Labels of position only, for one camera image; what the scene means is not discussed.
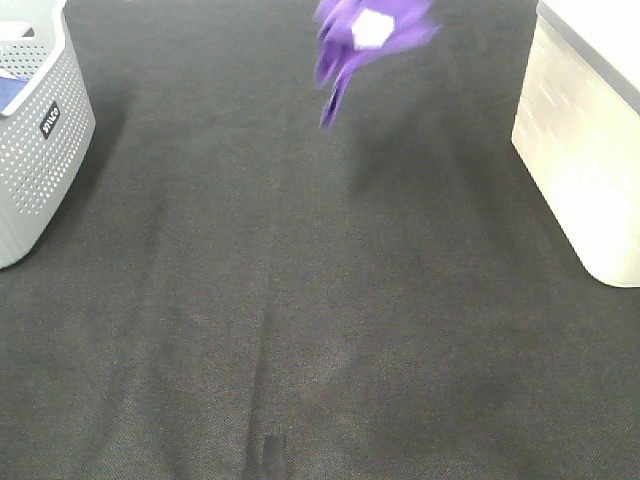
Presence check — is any white plastic basket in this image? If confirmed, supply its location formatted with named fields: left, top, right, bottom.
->
left=511, top=1, right=639, bottom=288

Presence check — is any blue cloth in basket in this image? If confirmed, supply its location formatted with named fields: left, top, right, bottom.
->
left=0, top=77, right=28, bottom=111

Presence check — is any purple towel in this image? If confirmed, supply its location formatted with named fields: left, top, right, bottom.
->
left=314, top=1, right=440, bottom=130

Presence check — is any grey perforated laundry basket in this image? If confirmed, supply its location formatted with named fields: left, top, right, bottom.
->
left=1, top=1, right=96, bottom=268

